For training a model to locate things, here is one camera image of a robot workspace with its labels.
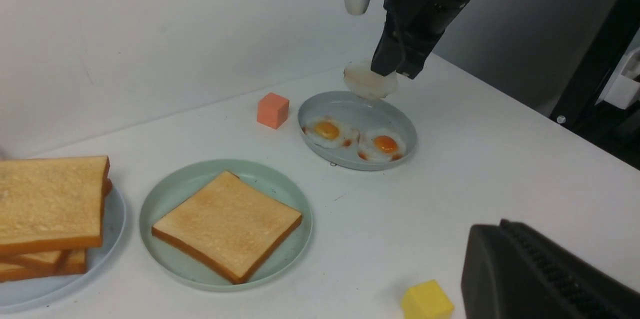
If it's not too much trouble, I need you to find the yellow cube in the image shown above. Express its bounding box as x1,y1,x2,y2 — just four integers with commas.
401,280,455,319

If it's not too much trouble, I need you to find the black frame post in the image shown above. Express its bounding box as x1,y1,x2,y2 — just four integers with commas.
550,0,640,169

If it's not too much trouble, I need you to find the grey egg plate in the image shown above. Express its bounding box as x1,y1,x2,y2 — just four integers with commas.
297,91,418,172

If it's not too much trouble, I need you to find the white box on frame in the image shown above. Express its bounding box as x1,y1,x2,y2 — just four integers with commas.
596,47,640,110

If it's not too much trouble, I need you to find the orange cube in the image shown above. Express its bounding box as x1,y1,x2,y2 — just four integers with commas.
256,92,290,130

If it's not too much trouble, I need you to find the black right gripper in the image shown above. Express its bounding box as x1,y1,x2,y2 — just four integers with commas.
370,0,470,80

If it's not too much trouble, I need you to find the light blue bread plate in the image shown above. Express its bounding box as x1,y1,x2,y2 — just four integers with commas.
0,187,128,314

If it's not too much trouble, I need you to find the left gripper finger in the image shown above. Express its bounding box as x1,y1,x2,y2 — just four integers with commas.
461,219,640,319

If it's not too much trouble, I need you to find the green centre plate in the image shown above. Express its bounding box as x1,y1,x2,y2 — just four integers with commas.
138,159,314,293

